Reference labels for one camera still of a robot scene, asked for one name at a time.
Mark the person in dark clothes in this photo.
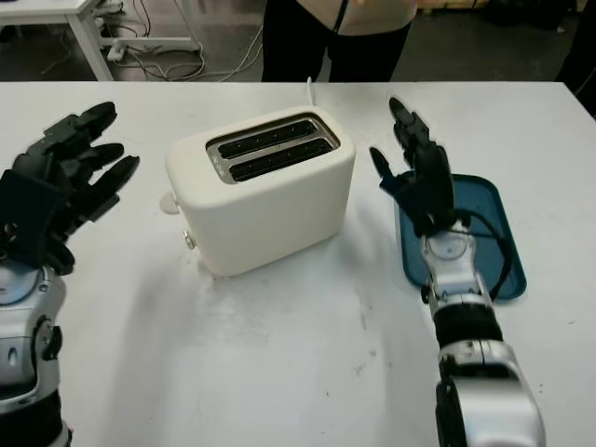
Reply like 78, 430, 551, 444
556, 0, 596, 108

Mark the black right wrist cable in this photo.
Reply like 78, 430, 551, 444
458, 211, 518, 299

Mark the person in black trousers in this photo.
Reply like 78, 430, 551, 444
260, 0, 418, 84

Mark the white desk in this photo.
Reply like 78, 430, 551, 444
0, 0, 196, 83

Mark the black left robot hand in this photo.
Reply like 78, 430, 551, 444
11, 101, 141, 243

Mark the teal plastic tray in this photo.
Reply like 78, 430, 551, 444
394, 172, 528, 306

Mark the white floor cable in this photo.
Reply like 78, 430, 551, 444
134, 41, 264, 83

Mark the cream two-slot toaster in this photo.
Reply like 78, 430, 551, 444
160, 105, 358, 280

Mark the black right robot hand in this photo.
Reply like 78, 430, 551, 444
370, 97, 455, 238

